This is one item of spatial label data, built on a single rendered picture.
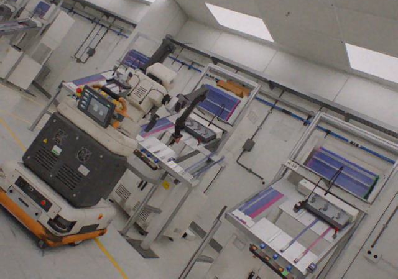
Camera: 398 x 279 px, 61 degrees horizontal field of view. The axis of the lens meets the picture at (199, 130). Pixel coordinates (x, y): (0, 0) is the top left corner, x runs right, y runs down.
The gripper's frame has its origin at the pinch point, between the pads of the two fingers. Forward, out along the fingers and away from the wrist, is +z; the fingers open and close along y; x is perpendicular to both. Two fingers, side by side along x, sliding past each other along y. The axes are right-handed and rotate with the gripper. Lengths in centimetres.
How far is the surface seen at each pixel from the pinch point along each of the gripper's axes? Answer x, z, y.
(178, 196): 34, 24, -42
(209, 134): -29.6, -5.0, -14.7
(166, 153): 19.3, 2.4, -6.9
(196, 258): 59, 41, -92
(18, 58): -1, 15, 452
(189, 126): -24.2, -6.6, 9.1
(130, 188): 37, 54, 29
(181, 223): 4, 92, -13
